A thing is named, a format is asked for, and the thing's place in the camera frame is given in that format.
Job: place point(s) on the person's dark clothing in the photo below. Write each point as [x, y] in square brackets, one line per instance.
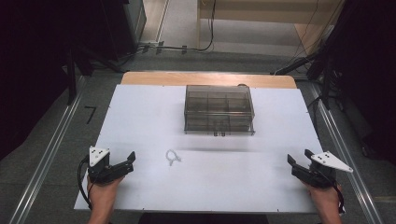
[202, 218]

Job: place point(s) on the person's left hand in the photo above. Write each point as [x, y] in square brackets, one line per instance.
[102, 193]

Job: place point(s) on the dark cabinet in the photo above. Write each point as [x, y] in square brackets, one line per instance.
[137, 21]

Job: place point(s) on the white board sheet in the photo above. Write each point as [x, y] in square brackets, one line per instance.
[218, 183]

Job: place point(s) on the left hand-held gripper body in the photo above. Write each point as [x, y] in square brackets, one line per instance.
[99, 156]

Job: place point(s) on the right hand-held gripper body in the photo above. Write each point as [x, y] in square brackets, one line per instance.
[323, 171]

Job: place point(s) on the black curtain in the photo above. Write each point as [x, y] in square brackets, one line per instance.
[28, 62]
[370, 62]

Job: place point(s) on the black stand legs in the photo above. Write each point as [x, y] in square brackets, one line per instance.
[72, 77]
[323, 71]

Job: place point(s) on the grey transparent organizer box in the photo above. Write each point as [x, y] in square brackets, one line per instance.
[218, 109]

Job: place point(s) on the metal floor rail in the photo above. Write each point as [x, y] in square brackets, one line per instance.
[348, 155]
[46, 155]

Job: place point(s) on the wooden table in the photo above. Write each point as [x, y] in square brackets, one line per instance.
[155, 78]

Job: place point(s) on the person's right hand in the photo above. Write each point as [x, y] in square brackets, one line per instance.
[325, 197]

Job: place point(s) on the small clear looped item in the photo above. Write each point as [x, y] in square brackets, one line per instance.
[170, 154]

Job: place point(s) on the light wooden shelf unit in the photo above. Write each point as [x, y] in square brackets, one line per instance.
[264, 12]

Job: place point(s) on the small round dark item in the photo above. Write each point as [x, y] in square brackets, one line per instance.
[242, 84]

